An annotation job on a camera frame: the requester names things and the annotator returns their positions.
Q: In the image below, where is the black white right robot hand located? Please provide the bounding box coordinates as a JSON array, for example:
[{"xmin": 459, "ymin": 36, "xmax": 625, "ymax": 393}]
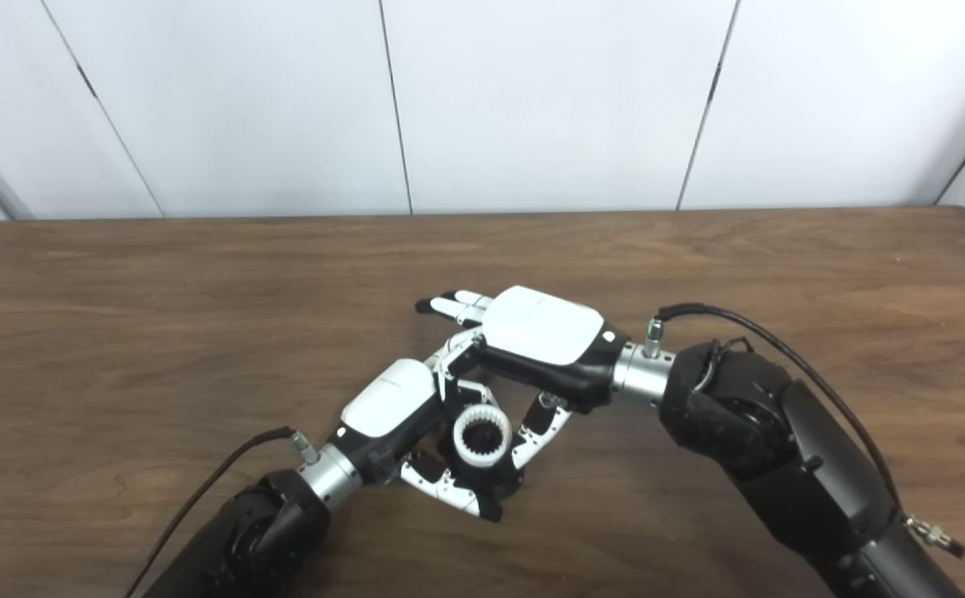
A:
[{"xmin": 414, "ymin": 286, "xmax": 631, "ymax": 472}]

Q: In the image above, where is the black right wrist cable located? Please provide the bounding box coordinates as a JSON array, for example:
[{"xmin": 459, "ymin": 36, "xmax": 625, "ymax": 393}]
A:
[{"xmin": 644, "ymin": 303, "xmax": 965, "ymax": 559}]

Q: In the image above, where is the round black part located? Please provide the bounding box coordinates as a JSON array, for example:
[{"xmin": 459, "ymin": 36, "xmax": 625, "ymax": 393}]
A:
[{"xmin": 437, "ymin": 399, "xmax": 527, "ymax": 499}]

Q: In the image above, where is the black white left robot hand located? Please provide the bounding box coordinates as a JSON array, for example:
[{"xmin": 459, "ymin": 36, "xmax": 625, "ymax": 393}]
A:
[{"xmin": 329, "ymin": 336, "xmax": 504, "ymax": 523}]

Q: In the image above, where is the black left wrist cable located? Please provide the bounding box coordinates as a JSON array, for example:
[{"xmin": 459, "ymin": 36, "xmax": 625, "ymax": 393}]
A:
[{"xmin": 124, "ymin": 427, "xmax": 321, "ymax": 598}]

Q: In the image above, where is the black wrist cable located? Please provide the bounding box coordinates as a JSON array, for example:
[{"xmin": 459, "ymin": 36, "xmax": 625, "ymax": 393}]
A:
[
  {"xmin": 644, "ymin": 303, "xmax": 965, "ymax": 559},
  {"xmin": 124, "ymin": 427, "xmax": 321, "ymax": 598}
]

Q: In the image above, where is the white ring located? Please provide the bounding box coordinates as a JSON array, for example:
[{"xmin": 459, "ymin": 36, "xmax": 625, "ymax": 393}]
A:
[{"xmin": 453, "ymin": 404, "xmax": 512, "ymax": 466}]

